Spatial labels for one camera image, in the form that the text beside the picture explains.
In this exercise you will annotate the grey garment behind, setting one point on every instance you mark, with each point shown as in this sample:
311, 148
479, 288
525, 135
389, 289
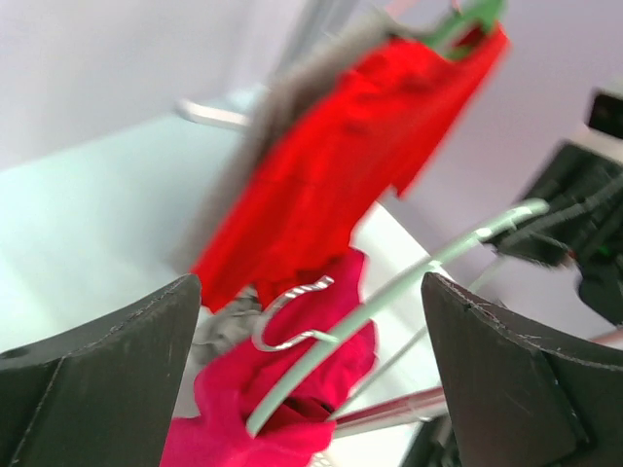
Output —
288, 98

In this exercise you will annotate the white perforated plastic basket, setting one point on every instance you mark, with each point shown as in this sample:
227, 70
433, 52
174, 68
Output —
323, 459

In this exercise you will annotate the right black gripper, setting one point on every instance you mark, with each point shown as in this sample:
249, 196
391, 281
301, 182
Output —
584, 222

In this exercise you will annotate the dark green hanger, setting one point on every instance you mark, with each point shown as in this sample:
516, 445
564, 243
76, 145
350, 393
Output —
480, 15

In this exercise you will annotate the pale green hanger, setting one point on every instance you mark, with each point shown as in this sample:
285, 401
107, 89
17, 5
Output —
390, 292

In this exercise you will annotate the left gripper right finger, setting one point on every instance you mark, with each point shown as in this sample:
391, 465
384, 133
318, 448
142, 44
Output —
442, 300

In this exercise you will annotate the grey clothes rack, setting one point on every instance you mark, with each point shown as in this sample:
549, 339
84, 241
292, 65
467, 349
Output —
389, 408

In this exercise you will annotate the red t shirt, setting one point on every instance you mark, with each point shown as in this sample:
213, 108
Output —
375, 131

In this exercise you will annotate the grey cloth on table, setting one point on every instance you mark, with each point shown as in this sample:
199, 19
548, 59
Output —
222, 331

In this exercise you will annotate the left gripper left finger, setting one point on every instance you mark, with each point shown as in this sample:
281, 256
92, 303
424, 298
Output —
103, 393

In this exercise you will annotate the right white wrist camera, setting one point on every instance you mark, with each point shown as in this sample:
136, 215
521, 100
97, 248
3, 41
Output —
602, 130

